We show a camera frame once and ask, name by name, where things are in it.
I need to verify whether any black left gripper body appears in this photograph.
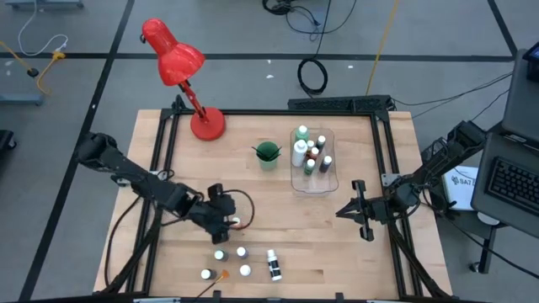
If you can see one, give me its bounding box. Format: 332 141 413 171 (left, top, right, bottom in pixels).
195 183 237 245

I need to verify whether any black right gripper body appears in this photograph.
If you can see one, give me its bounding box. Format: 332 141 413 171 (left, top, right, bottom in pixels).
352 179 391 242

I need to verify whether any clear plastic bin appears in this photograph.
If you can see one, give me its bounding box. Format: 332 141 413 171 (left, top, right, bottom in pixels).
290 127 340 194

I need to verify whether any large white paint bottle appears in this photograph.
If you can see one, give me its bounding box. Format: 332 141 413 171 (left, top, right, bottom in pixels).
291 140 309 168

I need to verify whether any green plastic cup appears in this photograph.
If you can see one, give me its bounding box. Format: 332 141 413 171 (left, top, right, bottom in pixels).
255 141 280 173

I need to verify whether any white cardboard box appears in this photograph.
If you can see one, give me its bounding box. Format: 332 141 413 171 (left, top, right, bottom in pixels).
441 166 479 211

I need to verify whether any black power strip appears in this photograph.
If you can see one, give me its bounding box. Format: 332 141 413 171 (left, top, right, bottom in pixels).
287 94 397 114

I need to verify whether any white round disc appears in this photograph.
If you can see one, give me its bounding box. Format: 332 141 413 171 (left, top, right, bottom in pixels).
475 210 501 226

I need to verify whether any grey laptop black keyboard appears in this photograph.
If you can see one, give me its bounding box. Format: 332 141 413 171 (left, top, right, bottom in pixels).
470 132 539 239

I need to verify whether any red desk lamp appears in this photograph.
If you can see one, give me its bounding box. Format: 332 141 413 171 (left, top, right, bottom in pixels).
141 18 227 142

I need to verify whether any grey monitor back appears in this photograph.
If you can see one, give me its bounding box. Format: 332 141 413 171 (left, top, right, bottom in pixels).
500 48 539 144

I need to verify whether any black device blue screen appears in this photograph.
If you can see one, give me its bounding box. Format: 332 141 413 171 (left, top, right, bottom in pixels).
523 40 539 82

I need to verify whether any black caster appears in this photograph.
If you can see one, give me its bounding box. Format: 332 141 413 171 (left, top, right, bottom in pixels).
0 129 17 155

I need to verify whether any grey table foot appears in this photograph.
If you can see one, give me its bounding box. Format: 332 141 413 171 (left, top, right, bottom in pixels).
4 0 85 10
0 92 45 106

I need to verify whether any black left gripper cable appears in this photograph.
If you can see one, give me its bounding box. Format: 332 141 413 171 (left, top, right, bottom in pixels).
221 189 256 231

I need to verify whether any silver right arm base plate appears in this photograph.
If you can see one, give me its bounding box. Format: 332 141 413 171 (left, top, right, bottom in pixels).
381 172 401 189

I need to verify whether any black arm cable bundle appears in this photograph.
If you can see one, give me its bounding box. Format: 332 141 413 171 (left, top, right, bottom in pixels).
103 193 147 291

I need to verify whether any coiled black cable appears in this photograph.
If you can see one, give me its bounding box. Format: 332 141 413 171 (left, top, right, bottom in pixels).
296 57 329 98

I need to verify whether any thin black cable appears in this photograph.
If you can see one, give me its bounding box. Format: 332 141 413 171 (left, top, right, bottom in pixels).
391 72 514 109

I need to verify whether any long yellow cable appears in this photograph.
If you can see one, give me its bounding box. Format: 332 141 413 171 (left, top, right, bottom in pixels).
364 0 401 96

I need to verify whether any long black cable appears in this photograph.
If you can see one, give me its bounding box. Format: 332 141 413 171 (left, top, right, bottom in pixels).
284 0 359 62

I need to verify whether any yellow extension cord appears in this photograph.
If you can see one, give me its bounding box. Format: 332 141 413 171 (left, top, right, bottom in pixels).
0 40 67 94

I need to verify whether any white cable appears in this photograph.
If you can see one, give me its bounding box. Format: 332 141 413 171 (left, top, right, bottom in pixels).
16 0 69 57

